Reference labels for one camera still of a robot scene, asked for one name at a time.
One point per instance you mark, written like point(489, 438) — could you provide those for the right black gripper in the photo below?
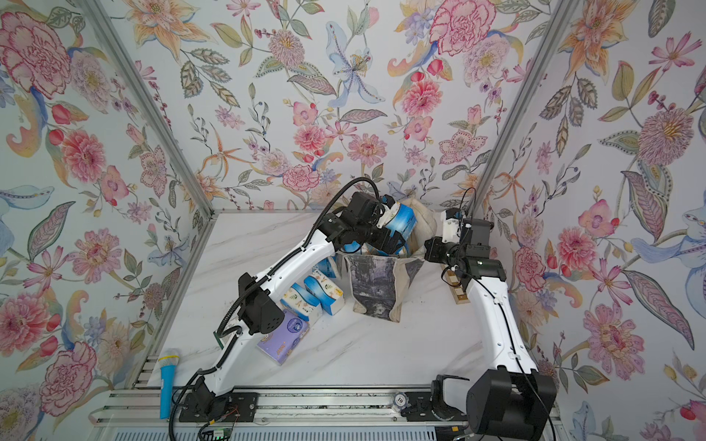
point(436, 246)

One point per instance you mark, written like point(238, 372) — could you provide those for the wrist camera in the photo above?
point(388, 201)
point(452, 225)

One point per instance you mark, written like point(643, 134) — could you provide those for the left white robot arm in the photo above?
point(369, 219)

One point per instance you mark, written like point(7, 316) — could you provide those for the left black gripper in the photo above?
point(381, 241)

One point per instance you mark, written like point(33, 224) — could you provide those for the blue microphone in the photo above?
point(167, 364)

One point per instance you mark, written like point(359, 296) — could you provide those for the metal base rail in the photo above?
point(269, 413)

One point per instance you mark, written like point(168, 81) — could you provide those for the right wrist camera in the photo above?
point(452, 225)

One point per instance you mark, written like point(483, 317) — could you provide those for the wooden chessboard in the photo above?
point(458, 294)

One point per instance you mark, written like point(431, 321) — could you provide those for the aluminium corner post right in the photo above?
point(557, 25)

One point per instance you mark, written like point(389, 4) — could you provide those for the beige canvas bag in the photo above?
point(379, 283)

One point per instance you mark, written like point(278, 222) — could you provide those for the aluminium corner post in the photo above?
point(557, 25)
point(97, 17)

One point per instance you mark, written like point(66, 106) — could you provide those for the blue tissue pack by bag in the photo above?
point(329, 267)

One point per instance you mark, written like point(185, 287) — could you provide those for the aluminium corner post left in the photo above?
point(97, 17)

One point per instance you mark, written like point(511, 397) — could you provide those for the green white tissue box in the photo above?
point(220, 340)

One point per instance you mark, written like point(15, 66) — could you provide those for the blue floral tissue pack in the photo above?
point(328, 293)
point(302, 303)

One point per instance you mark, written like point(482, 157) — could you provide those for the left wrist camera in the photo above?
point(388, 201)

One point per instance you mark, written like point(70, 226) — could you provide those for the light blue tissue pack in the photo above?
point(399, 219)

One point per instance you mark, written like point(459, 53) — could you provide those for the purple tissue pack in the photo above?
point(280, 344)

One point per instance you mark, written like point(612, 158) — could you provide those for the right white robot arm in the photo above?
point(512, 399)

